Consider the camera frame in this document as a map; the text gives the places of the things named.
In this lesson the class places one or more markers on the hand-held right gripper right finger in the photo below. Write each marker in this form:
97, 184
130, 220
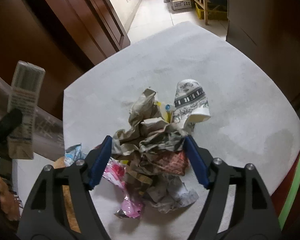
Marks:
196, 165

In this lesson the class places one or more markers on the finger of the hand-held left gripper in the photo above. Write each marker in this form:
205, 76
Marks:
10, 122

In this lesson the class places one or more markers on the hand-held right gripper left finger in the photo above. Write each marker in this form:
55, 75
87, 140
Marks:
100, 165

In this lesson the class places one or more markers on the long pale cardboard carton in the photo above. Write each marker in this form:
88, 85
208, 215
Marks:
25, 100

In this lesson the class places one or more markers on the translucent plastic bag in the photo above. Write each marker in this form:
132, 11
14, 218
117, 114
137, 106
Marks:
47, 130

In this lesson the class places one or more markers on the grey printed wrapper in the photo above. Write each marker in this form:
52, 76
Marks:
162, 140

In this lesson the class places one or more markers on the brown paper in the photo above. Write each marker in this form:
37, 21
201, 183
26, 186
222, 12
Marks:
140, 105

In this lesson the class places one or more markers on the red bin with green rim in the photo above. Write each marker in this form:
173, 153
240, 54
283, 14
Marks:
293, 180

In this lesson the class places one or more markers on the pink snack bag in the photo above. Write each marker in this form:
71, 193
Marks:
115, 172

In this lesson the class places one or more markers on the red patterned packet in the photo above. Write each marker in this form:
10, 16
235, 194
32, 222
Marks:
175, 162

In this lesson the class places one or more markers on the blue white small wrapper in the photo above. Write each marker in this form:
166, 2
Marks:
73, 155

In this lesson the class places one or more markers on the crumpled white wrapper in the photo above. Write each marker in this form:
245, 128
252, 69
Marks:
180, 195

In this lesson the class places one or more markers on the patterned white paper cup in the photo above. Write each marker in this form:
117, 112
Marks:
190, 97

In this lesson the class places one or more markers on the orange fuzzy cloth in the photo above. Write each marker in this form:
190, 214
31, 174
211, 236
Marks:
7, 197

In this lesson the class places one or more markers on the brown wooden door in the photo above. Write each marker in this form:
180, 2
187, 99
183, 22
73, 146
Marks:
90, 17

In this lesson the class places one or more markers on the yellow plastic crate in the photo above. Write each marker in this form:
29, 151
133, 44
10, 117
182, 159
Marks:
215, 15

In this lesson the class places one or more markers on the dark brown wardrobe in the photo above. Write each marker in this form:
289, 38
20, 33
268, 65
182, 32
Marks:
265, 30

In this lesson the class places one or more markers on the open cardboard box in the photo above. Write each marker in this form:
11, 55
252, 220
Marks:
181, 2

